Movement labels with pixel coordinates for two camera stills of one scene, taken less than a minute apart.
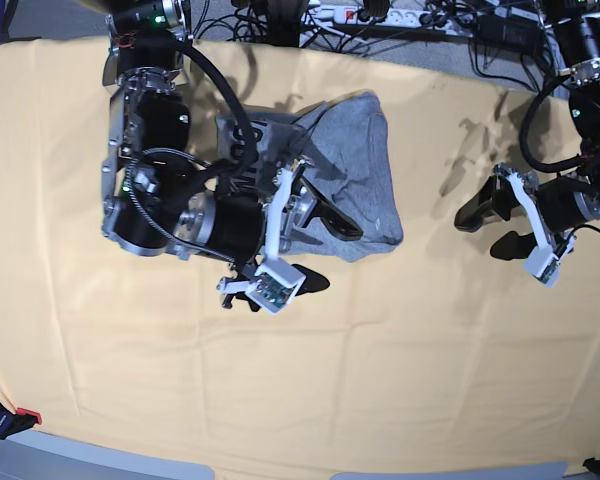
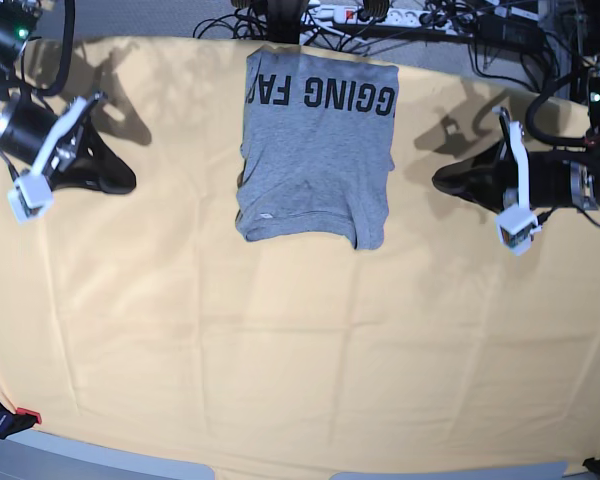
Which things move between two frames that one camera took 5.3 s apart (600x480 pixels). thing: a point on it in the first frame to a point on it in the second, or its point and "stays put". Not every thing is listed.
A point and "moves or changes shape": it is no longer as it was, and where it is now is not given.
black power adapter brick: (507, 35) stays put
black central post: (284, 22) stays put
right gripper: (558, 205) to (543, 180)
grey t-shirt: (342, 142) moves or changes shape
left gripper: (251, 215) to (46, 141)
